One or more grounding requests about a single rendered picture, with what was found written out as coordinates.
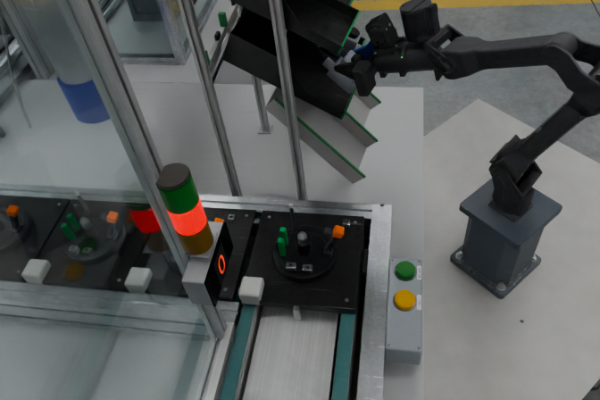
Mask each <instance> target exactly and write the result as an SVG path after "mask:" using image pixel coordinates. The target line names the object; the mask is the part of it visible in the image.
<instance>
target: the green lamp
mask: <svg viewBox="0 0 600 400"><path fill-rule="evenodd" d="M157 188H158V187H157ZM158 190H159V193H160V195H161V197H162V200H163V202H164V205H165V207H166V209H167V210H168V211H169V212H170V213H175V214H182V213H187V212H189V211H191V210H192V209H194V208H195V207H196V205H197V204H198V201H199V195H198V193H197V190H196V185H195V182H194V180H193V177H192V175H191V176H190V179H189V181H188V182H187V183H186V184H185V185H184V186H182V187H180V188H177V189H173V190H163V189H160V188H158Z"/></svg>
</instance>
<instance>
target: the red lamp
mask: <svg viewBox="0 0 600 400"><path fill-rule="evenodd" d="M166 210H167V209H166ZM167 212H168V214H169V216H170V218H171V222H172V224H173V226H174V229H175V230H176V231H177V232H178V233H179V234H180V235H184V236H190V235H194V234H196V233H198V232H199V231H201V230H202V229H203V228H204V226H205V224H206V221H207V219H206V215H205V213H204V208H203V206H202V203H201V200H200V197H199V201H198V204H197V205H196V207H195V208H194V209H192V210H191V211H189V212H185V213H182V214H175V213H171V212H169V211H168V210H167Z"/></svg>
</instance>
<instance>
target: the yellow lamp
mask: <svg viewBox="0 0 600 400"><path fill-rule="evenodd" d="M176 232H177V231H176ZM177 235H178V237H179V241H180V243H181V244H182V247H183V249H184V251H185V252H186V253H188V254H192V255H198V254H203V253H205V252H206V251H208V250H209V249H210V248H211V247H212V245H213V234H212V232H211V229H210V226H209V223H208V221H206V224H205V226H204V228H203V229H202V230H201V231H199V232H198V233H196V234H194V235H190V236H184V235H180V234H179V233H178V232H177Z"/></svg>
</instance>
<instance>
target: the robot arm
mask: <svg viewBox="0 0 600 400"><path fill-rule="evenodd" d="M399 9H400V13H401V18H402V22H403V26H404V33H405V36H401V37H399V36H398V35H397V32H396V28H395V27H394V25H393V23H392V21H391V20H390V19H389V17H388V15H387V14H386V13H385V12H384V13H382V14H381V15H379V16H377V17H375V18H373V19H371V21H370V22H369V23H368V24H366V26H365V29H366V32H367V33H368V34H369V35H368V36H369V38H370V42H369V43H368V44H367V45H365V46H362V47H360V48H357V49H355V50H353V51H354V52H355V53H356V54H359V56H358V57H357V58H356V60H355V61H354V62H347V63H342V64H339V65H335V66H334V70H335V71H336V72H338V73H340V74H342V75H345V76H347V77H348V78H350V79H353V80H354V83H355V85H356V88H357V92H358V95H359V96H368V95H369V94H370V93H371V91H372V90H373V89H374V87H375V86H376V81H375V74H376V73H377V72H379V75H380V77H381V78H385V77H386V76H387V75H388V73H398V72H399V74H400V77H405V75H406V73H407V72H412V71H434V73H435V78H436V81H439V80H440V79H441V77H442V76H445V78H446V79H460V78H464V77H468V76H470V75H472V74H474V73H476V72H479V71H483V70H487V69H501V68H514V67H528V66H542V65H548V66H549V67H550V68H552V69H553V70H555V71H556V72H557V74H558V75H559V77H560V78H561V80H562V82H563V83H564V85H565V86H566V87H567V88H568V89H569V90H570V91H572V92H573V94H572V96H571V98H570V99H569V100H568V101H567V102H566V103H565V104H563V105H562V106H561V107H560V108H559V109H558V110H557V111H556V112H554V113H553V114H552V115H551V116H550V117H548V118H547V120H546V121H544V122H543V123H542V124H541V125H540V126H539V127H538V128H537V129H535V130H534V131H533V132H532V133H531V134H530V135H529V136H527V137H526V138H523V139H520V138H519V137H518V136H517V135H516V134H515V135H514V137H513V138H512V139H511V140H510V141H509V142H507V143H505V144H504V145H503V147H502V148H501V149H500V150H499V151H498V152H497V153H496V155H495V156H494V157H493V158H492V159H491V160H490V161H489V162H490V163H492V164H491V165H490V167H489V169H488V170H489V171H490V174H491V176H492V180H493V184H494V192H493V195H492V197H493V198H494V199H492V200H491V201H490V202H489V203H488V205H489V206H490V207H491V208H493V209H494V210H496V211H497V212H499V213H501V214H502V215H503V216H504V217H506V218H507V219H509V220H510V221H513V222H516V221H517V220H518V219H519V218H520V217H521V216H522V215H524V214H525V213H526V212H527V211H528V210H530V209H531V208H532V207H533V205H534V204H533V203H531V200H532V197H533V195H534V191H535V189H534V188H533V187H532V186H533V185H534V183H535V182H536V181H537V180H538V178H539V177H540V176H541V174H542V173H543V172H542V171H541V170H540V168H539V167H538V165H537V163H536V162H535V160H536V159H537V158H538V157H539V156H540V155H541V154H542V153H544V152H545V150H546V149H548V148H549V147H550V146H552V145H553V144H554V143H555V142H556V141H559V139H560V138H561V137H563V136H564V135H565V134H566V133H568V132H569V131H570V130H571V129H573V128H574V127H575V126H576V125H577V124H579V123H580V122H581V121H584V119H586V118H588V117H592V116H597V115H598V114H600V45H598V44H595V43H591V42H588V41H585V40H582V39H581V38H579V37H577V36H576V35H574V34H573V33H571V32H569V31H563V32H559V33H556V34H553V35H544V36H536V37H521V38H513V39H504V40H496V41H486V40H483V39H481V38H479V37H466V36H464V35H463V34H462V33H460V32H459V31H457V30H456V29H454V28H453V27H452V26H450V25H449V24H446V25H445V27H444V28H440V26H439V20H438V5H437V4H436V3H431V0H410V1H408V2H406V3H404V4H402V5H401V6H400V8H399ZM448 39H449V40H450V41H451V43H450V44H449V45H447V46H446V47H445V48H444V49H443V48H442V47H441V45H443V44H444V43H445V42H446V41H447V40H448ZM407 41H408V42H407ZM362 57H363V58H364V60H365V61H363V59H362ZM576 60H577V61H581V62H584V63H589V64H591V65H592V66H594V68H593V70H592V71H591V72H590V73H589V74H586V73H585V72H584V71H583V70H582V69H581V68H580V67H579V65H578V63H577V62H576Z"/></svg>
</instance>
